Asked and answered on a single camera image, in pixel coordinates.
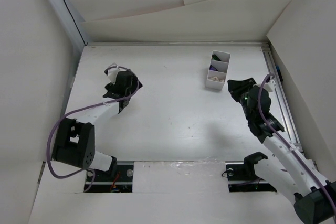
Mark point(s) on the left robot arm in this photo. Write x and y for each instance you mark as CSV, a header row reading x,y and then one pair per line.
x,y
75,133

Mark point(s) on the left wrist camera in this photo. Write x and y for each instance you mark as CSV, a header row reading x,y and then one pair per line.
x,y
112,71

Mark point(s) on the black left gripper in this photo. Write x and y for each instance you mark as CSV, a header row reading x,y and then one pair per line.
x,y
134,83

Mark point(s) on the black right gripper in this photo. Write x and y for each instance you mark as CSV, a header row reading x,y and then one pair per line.
x,y
236,87

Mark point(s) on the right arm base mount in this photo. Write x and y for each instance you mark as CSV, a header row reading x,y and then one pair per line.
x,y
241,180

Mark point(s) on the purple cap highlighter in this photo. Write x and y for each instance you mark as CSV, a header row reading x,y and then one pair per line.
x,y
213,68

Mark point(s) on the green cap highlighter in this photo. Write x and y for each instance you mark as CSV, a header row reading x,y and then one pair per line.
x,y
215,57

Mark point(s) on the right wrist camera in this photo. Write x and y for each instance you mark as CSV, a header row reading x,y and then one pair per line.
x,y
268,83

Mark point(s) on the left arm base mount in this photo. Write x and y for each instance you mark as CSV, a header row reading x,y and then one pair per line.
x,y
121,182

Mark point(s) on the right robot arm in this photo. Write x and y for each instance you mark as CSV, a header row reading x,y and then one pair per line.
x,y
311,193

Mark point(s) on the blue cap marker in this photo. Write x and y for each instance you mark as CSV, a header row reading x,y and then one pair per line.
x,y
279,73

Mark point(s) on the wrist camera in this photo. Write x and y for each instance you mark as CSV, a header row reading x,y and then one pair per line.
x,y
268,83
112,71

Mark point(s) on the white divided organizer tray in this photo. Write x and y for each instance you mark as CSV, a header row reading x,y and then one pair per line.
x,y
221,66

